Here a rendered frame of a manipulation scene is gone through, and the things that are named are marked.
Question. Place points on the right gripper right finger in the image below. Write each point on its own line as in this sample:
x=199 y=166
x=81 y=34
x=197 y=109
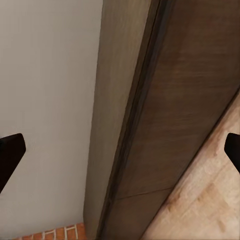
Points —
x=232 y=149

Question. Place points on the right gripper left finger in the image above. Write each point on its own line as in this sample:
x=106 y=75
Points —
x=12 y=150

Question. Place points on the cabinet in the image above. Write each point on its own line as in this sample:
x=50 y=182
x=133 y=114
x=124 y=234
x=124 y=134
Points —
x=166 y=71

